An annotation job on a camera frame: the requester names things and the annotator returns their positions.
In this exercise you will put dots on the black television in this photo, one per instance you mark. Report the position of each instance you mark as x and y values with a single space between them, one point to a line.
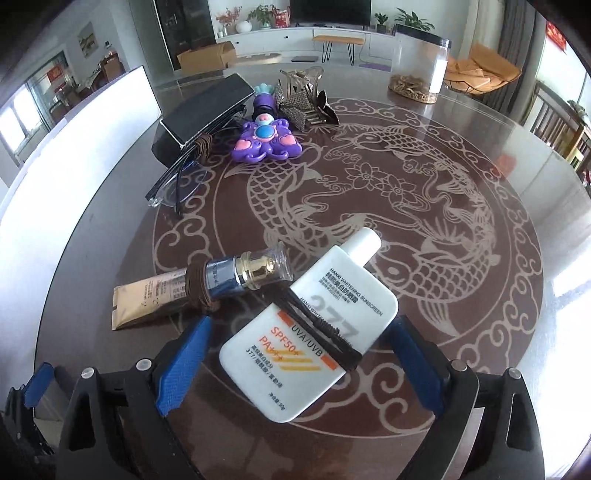
330 11

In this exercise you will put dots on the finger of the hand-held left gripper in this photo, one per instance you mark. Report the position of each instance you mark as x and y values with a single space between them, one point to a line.
39 385

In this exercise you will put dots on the red wall hanging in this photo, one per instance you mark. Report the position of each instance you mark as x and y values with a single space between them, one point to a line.
556 38

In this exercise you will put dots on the dark flat floor device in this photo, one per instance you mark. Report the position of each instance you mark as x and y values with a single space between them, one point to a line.
304 58

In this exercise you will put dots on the red gift box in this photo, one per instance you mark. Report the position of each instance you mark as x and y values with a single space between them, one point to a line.
281 18

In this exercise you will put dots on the dark wooden chair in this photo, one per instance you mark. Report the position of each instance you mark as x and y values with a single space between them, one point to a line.
549 120

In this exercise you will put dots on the white television cabinet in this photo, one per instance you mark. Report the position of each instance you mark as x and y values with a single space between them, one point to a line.
277 39

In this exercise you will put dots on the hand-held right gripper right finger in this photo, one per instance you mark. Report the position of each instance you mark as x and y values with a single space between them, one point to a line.
418 364

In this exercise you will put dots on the red door decoration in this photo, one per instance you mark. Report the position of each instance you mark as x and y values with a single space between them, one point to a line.
56 74

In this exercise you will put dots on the clear claw hair clip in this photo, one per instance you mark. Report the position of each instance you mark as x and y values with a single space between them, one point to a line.
295 81

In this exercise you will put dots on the green potted plant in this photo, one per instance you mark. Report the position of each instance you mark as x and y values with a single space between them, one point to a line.
261 16

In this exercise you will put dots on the dining table with chairs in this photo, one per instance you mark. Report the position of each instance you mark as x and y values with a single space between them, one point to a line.
92 78

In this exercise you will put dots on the grey curtain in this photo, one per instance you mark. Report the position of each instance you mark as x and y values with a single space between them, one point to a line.
519 55

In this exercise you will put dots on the large leafy potted plant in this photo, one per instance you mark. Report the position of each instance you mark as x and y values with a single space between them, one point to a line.
413 19

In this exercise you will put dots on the red flower bouquet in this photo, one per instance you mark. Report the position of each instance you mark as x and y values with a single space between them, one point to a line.
226 18

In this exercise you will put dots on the small potted plant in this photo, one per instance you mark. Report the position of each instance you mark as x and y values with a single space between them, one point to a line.
380 21

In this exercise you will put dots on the grey item on chair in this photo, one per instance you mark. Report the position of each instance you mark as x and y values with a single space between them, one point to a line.
579 107

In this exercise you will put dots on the purple butterfly toy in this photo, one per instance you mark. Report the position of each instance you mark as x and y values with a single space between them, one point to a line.
265 136

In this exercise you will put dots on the gold cosmetic tube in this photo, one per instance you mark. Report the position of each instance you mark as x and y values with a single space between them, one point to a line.
157 295

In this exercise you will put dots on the black frame glasses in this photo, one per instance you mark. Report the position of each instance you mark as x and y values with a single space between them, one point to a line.
159 196

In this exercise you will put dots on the framed wall painting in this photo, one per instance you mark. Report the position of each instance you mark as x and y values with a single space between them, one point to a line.
86 40

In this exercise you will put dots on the white round vase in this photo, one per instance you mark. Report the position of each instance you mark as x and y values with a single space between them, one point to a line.
244 26

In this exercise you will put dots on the dark glass display cabinet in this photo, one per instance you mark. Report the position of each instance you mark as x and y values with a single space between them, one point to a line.
187 32

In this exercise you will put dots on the rhinestone bow hair clip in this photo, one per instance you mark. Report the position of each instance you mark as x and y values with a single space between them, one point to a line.
304 110

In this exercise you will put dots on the white sunscreen bottle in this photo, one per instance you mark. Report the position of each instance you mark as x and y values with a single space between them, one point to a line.
295 364

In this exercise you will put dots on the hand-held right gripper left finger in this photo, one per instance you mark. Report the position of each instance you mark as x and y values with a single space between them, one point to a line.
184 364

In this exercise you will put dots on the brown cardboard box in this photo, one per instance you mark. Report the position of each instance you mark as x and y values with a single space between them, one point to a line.
205 55

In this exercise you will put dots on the black cardboard box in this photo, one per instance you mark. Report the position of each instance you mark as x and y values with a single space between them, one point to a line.
198 113

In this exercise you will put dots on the orange lounge chair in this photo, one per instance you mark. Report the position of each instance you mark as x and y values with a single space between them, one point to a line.
485 69

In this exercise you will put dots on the clear jar with black lid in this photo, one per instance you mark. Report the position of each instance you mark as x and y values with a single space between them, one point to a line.
420 64

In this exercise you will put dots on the orange bench with black legs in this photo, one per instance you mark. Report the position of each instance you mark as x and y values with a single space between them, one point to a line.
339 40

